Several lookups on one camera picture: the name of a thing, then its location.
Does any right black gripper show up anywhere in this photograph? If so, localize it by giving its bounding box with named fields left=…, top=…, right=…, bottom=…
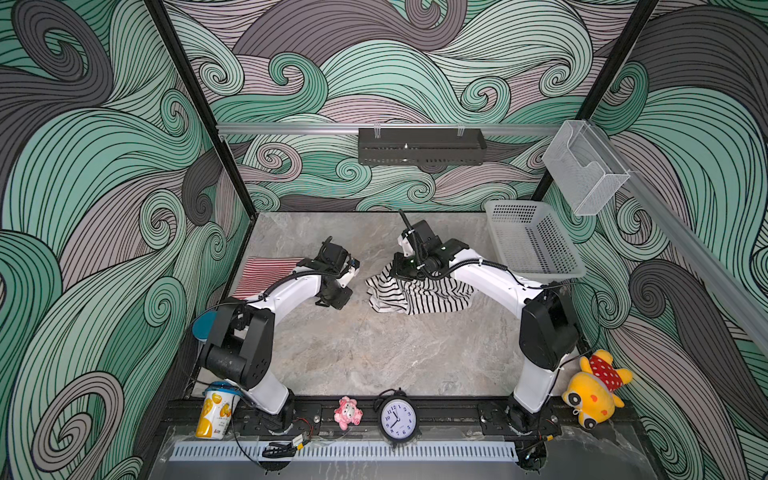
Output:
left=387, top=250, right=431, bottom=280

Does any black white striped tank top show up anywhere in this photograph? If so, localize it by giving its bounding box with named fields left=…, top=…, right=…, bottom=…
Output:
left=365, top=264, right=475, bottom=315

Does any red white striped tank top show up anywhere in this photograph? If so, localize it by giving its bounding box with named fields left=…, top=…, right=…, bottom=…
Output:
left=231, top=257, right=303, bottom=300

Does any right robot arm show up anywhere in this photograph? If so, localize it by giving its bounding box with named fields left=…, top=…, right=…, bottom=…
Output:
left=392, top=249, right=579, bottom=433

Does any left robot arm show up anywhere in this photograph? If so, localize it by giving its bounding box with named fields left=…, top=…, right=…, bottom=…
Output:
left=198, top=257, right=360, bottom=416

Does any pink plush toy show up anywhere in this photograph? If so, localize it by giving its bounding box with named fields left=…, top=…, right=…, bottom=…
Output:
left=333, top=396, right=363, bottom=431

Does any grey plastic laundry basket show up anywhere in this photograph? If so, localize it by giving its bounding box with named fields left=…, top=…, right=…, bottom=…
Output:
left=485, top=200, right=586, bottom=284

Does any teal lid white mug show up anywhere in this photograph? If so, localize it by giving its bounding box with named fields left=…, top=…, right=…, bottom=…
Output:
left=192, top=310, right=217, bottom=343

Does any black alarm clock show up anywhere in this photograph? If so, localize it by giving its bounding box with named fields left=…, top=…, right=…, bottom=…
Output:
left=373, top=389, right=421, bottom=447

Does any yellow drink cup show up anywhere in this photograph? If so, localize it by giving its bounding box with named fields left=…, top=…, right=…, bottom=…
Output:
left=195, top=381, right=242, bottom=440

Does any yellow plush toy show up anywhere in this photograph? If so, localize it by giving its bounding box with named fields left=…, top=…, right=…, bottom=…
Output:
left=561, top=349, right=634, bottom=430

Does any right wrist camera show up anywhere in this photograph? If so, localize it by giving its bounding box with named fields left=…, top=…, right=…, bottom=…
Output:
left=398, top=210, right=469, bottom=270

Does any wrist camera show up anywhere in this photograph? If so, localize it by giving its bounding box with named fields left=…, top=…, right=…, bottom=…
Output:
left=398, top=210, right=469, bottom=270
left=317, top=236, right=361, bottom=287

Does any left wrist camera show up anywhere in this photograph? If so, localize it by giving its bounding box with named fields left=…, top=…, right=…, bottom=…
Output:
left=317, top=236, right=361, bottom=287

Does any black wall shelf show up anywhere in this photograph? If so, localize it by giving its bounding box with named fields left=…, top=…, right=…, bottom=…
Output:
left=357, top=127, right=488, bottom=168

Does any white slotted cable duct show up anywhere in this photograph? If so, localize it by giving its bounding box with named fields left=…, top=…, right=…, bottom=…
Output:
left=169, top=440, right=518, bottom=463

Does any aluminium rail back wall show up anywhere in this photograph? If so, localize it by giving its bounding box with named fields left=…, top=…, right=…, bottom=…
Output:
left=215, top=122, right=562, bottom=138

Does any aluminium rail wall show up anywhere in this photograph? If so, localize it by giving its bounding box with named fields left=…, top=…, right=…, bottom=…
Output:
left=598, top=131, right=767, bottom=349
left=215, top=122, right=562, bottom=138

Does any clear wall-mounted bin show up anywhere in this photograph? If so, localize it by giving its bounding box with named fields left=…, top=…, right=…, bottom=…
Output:
left=543, top=120, right=630, bottom=217

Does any aluminium rail right wall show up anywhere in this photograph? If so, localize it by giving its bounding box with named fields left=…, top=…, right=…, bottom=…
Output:
left=598, top=131, right=767, bottom=349

